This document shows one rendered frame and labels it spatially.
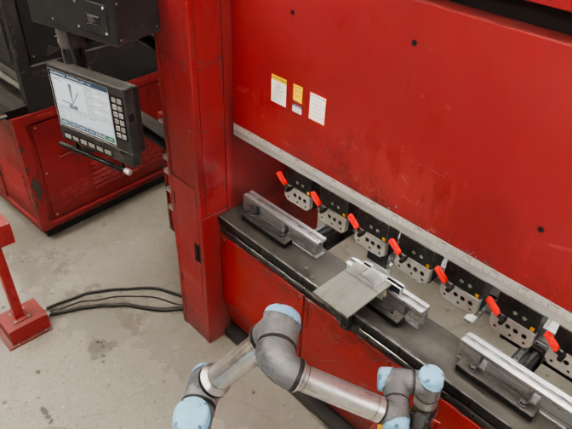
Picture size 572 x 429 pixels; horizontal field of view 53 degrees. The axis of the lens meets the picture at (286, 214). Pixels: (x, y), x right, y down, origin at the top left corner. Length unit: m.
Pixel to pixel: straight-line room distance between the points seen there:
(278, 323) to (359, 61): 0.90
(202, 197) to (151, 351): 1.08
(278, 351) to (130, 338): 1.96
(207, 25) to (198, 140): 0.49
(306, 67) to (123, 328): 2.01
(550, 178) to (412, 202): 0.50
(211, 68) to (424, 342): 1.38
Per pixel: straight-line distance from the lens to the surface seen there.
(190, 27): 2.32
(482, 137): 1.79
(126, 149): 2.51
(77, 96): 2.60
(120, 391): 3.25
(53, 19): 2.57
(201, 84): 2.43
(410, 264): 2.16
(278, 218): 2.64
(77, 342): 3.53
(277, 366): 1.60
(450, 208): 1.95
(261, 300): 2.86
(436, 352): 2.29
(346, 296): 2.24
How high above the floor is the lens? 2.57
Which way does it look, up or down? 37 degrees down
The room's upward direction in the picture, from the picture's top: 2 degrees clockwise
